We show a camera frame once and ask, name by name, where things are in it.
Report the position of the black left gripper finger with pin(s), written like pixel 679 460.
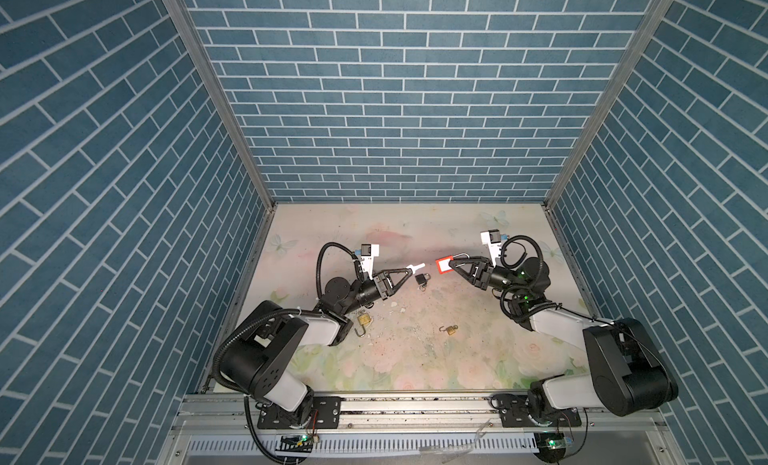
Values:
pixel 393 287
pixel 398 274

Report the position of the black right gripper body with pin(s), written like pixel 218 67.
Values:
pixel 495 279

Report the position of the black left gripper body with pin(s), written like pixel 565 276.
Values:
pixel 379 288

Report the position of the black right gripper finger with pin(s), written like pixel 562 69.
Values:
pixel 472 262
pixel 474 274

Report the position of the red safety padlock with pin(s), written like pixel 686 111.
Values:
pixel 443 264

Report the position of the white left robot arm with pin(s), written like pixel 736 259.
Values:
pixel 254 358

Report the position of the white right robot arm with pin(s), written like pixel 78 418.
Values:
pixel 625 372

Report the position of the black padlock with key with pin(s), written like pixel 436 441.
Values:
pixel 422 281

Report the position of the brass padlock with key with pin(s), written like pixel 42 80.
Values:
pixel 363 320

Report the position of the small brass padlock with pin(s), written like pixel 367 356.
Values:
pixel 450 330

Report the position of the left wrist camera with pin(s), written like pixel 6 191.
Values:
pixel 366 255

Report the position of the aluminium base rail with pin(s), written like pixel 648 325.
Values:
pixel 406 427

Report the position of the aluminium right corner post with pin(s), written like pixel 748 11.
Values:
pixel 639 41

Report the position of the aluminium corner post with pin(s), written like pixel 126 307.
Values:
pixel 639 41
pixel 184 25

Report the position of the aluminium left corner post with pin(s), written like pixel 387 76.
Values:
pixel 184 25

